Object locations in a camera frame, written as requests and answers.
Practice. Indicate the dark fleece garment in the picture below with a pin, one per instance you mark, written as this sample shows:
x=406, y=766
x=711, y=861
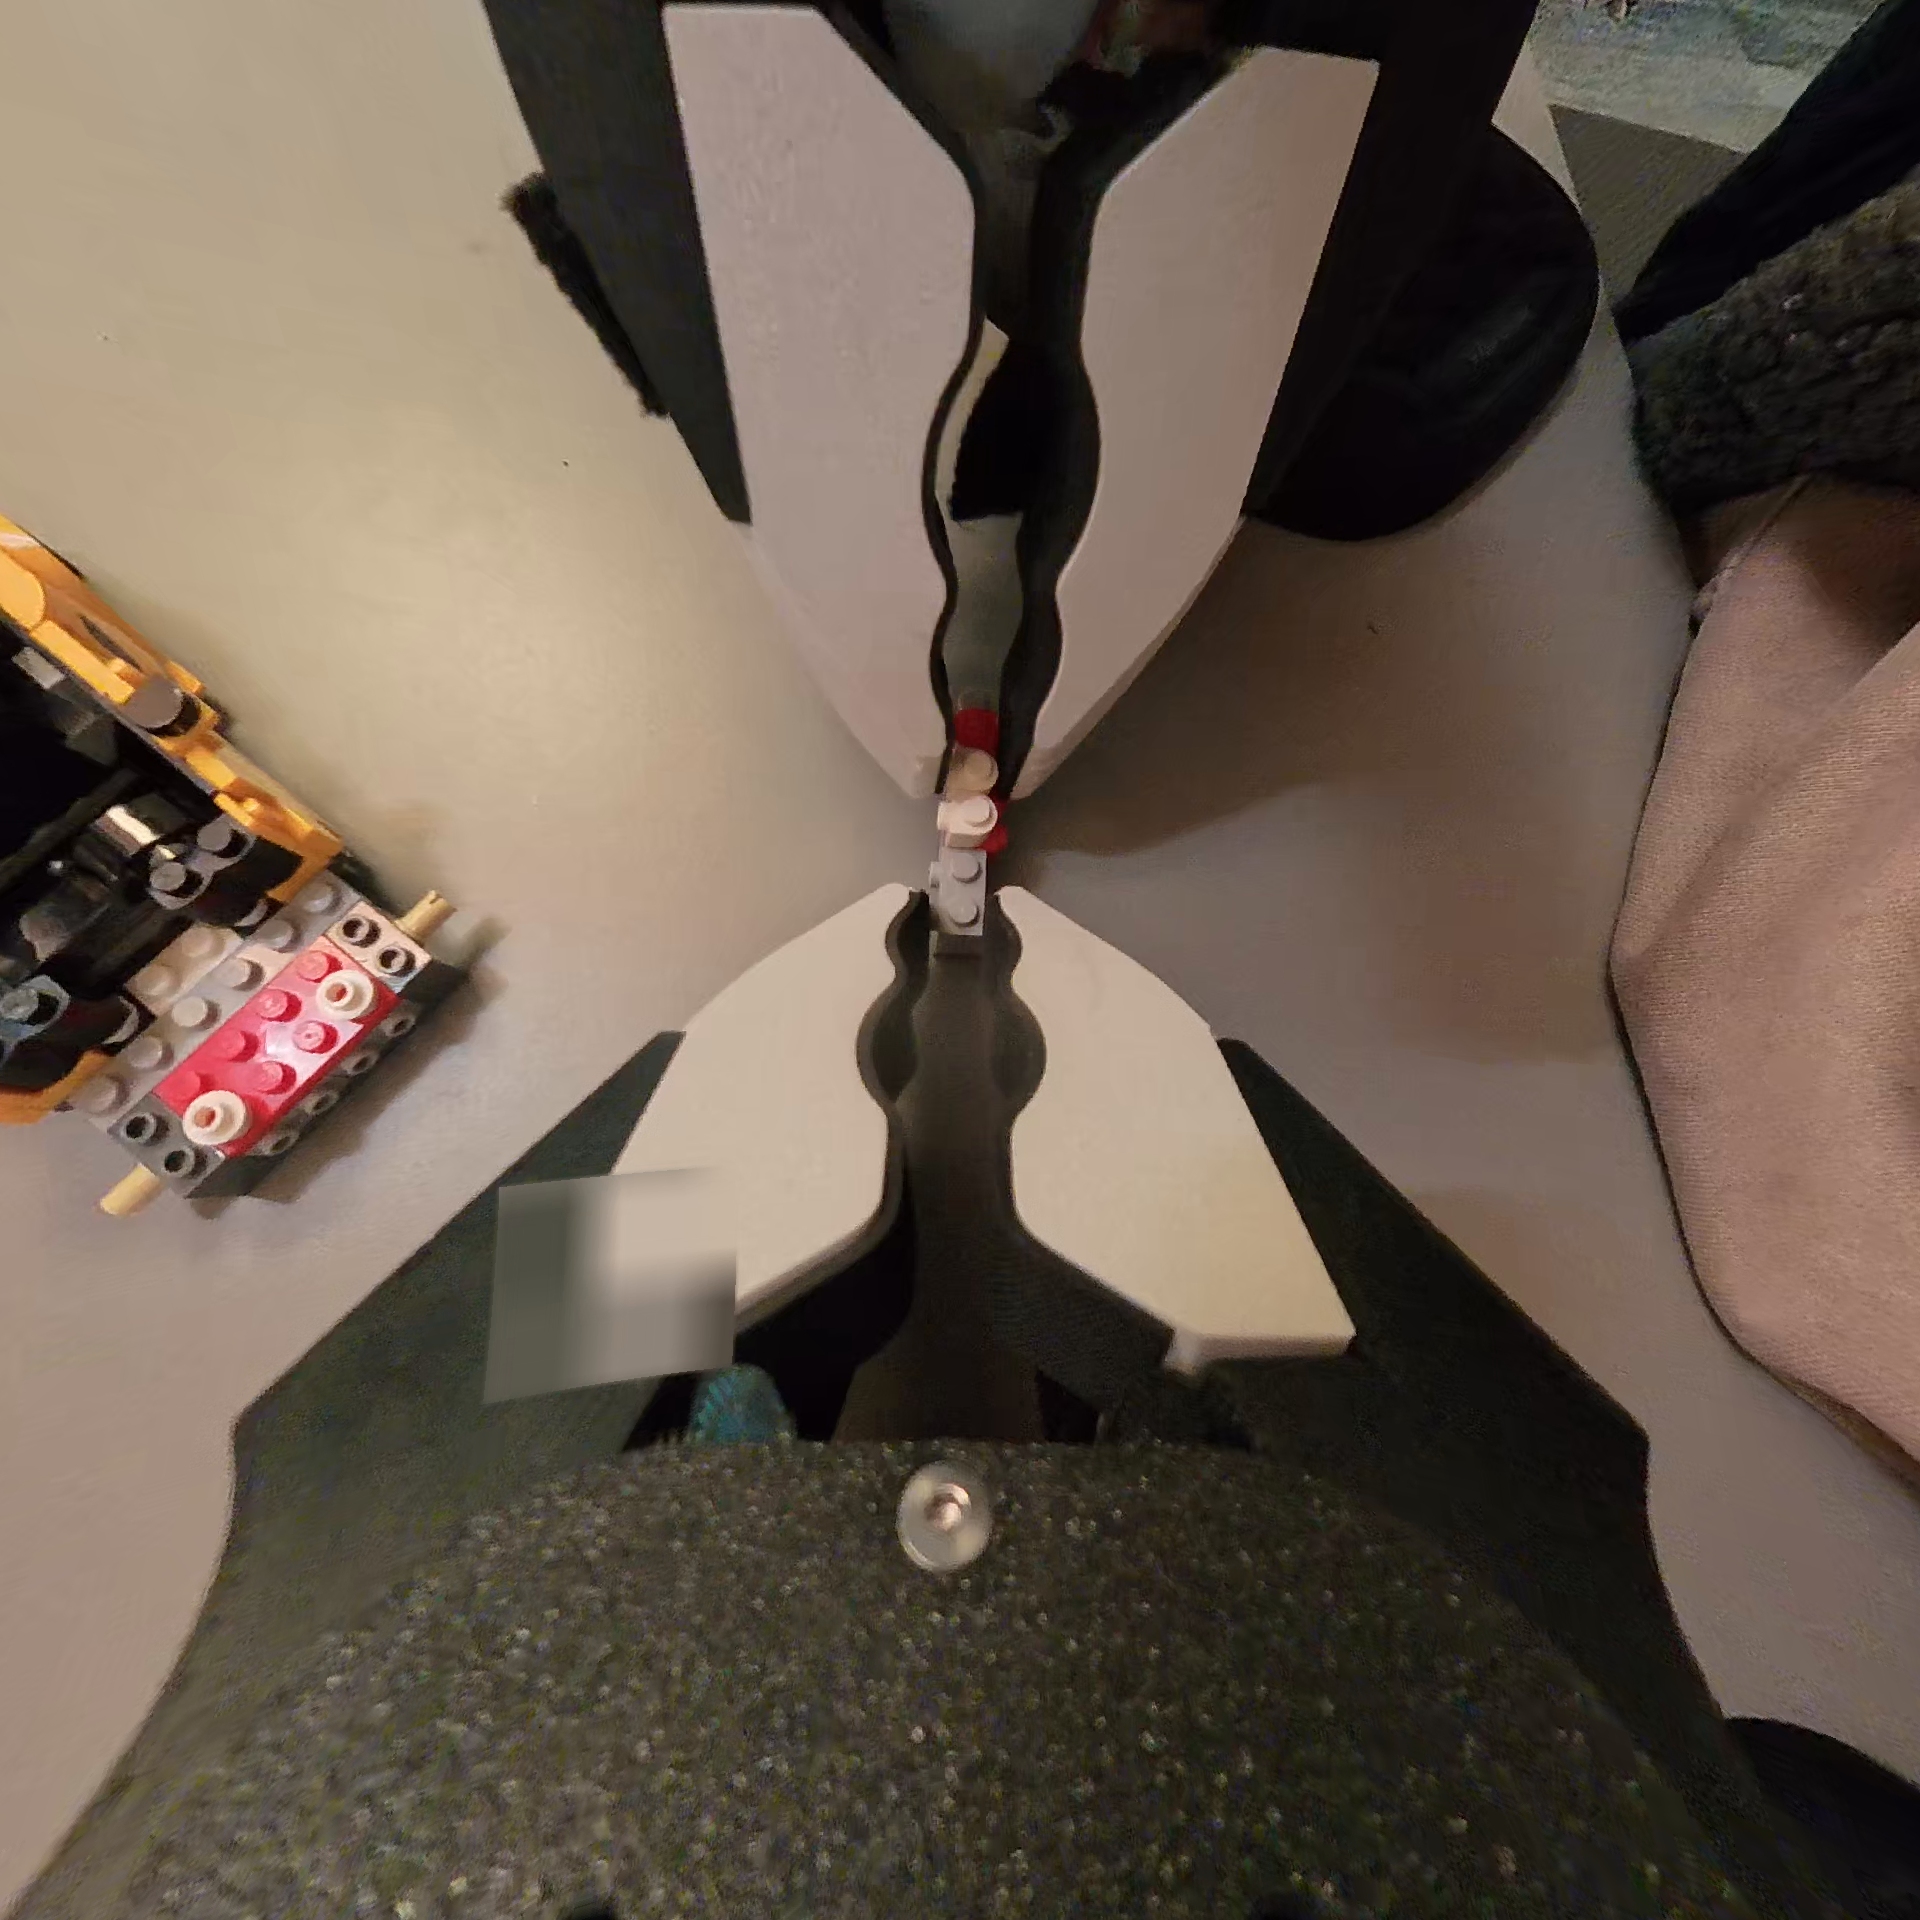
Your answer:
x=1784, y=376

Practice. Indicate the person's pinkish beige garment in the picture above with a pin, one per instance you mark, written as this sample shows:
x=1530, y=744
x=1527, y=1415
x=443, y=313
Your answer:
x=1771, y=973

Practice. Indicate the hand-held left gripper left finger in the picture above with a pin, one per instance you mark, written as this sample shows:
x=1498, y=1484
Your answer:
x=783, y=1049

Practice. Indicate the yellow and black lego car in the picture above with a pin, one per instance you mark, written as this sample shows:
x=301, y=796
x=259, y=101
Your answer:
x=284, y=1038

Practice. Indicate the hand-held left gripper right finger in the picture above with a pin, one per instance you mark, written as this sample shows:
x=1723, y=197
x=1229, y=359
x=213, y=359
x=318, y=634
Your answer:
x=1155, y=1155

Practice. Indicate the small grey lego strip assembly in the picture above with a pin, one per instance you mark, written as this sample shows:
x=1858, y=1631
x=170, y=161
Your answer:
x=962, y=887

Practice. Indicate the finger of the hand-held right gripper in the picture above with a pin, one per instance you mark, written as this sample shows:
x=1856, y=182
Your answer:
x=825, y=376
x=1199, y=376

